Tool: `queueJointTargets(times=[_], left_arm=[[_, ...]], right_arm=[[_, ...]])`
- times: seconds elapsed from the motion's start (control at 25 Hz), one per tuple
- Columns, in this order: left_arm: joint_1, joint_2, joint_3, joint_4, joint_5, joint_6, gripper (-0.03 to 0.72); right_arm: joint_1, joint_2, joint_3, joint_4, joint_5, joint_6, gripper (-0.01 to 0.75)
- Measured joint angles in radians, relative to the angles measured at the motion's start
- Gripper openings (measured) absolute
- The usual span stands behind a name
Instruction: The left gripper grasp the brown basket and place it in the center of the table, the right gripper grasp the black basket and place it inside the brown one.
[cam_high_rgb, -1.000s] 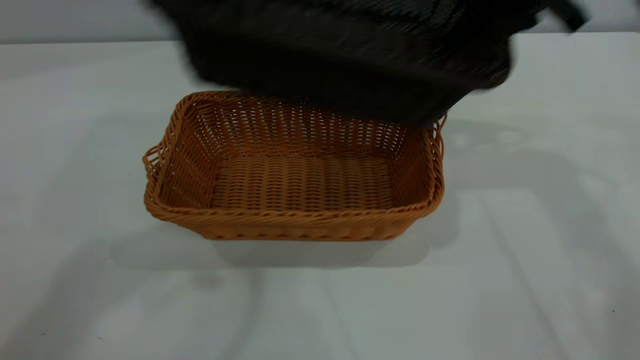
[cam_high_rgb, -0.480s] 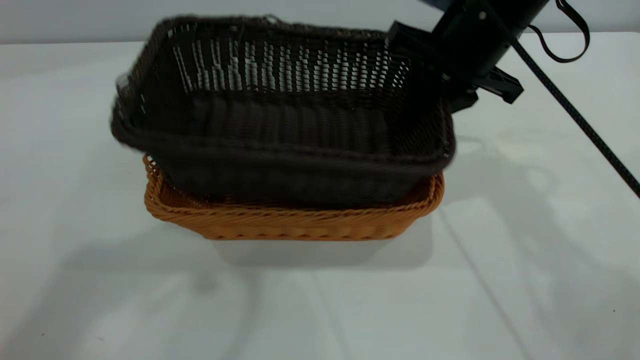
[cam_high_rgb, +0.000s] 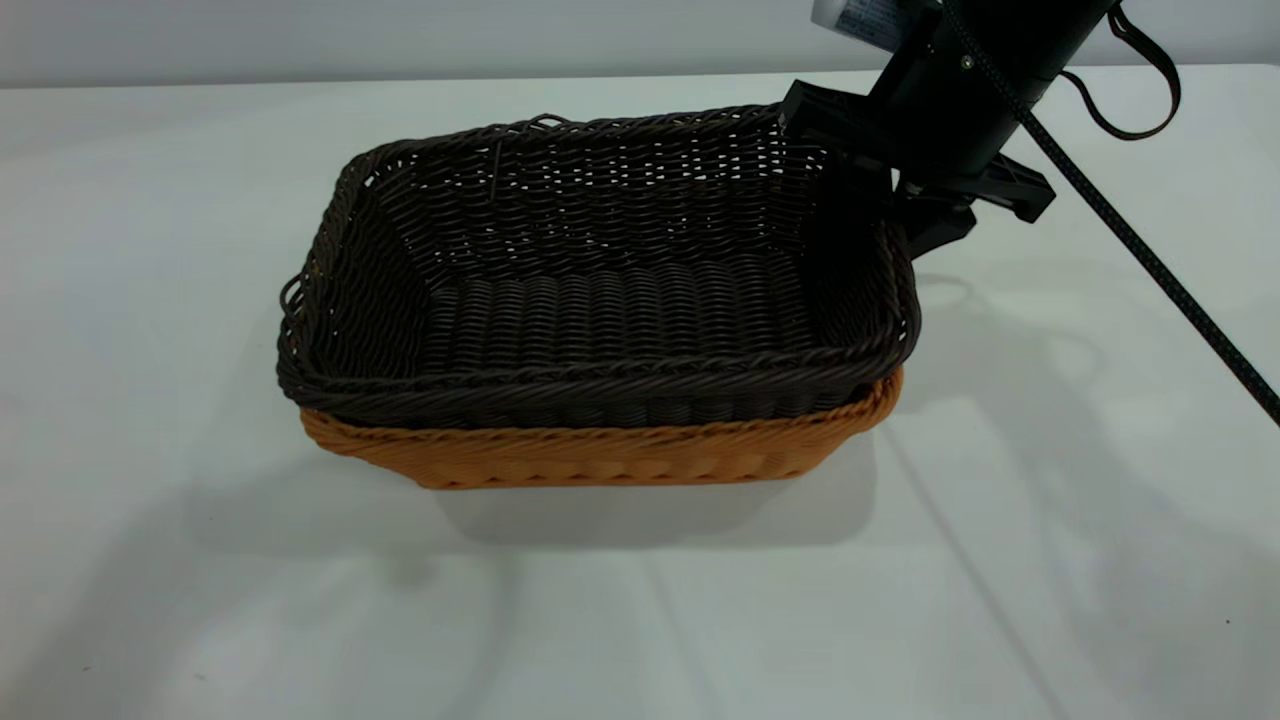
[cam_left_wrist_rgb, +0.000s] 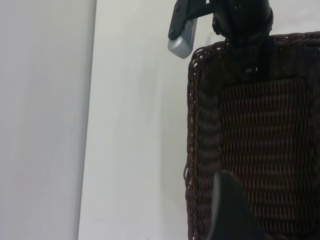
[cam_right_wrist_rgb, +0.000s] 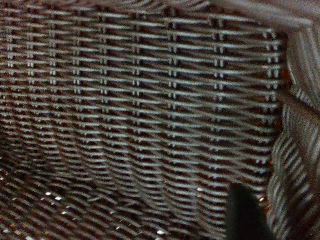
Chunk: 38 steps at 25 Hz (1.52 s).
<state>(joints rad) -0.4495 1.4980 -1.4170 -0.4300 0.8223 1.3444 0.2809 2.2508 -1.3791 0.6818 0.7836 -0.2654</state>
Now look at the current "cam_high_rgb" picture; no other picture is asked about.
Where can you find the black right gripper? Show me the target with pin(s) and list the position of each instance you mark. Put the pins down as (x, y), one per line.
(940, 110)

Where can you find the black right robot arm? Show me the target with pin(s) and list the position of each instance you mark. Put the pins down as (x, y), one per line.
(1050, 30)

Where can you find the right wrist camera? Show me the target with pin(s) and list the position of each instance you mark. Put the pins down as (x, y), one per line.
(875, 20)

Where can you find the dark brown wicker basket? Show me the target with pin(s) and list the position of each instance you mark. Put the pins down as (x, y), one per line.
(620, 320)

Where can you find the light brown wicker basket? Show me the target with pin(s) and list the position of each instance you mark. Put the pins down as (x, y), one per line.
(600, 460)

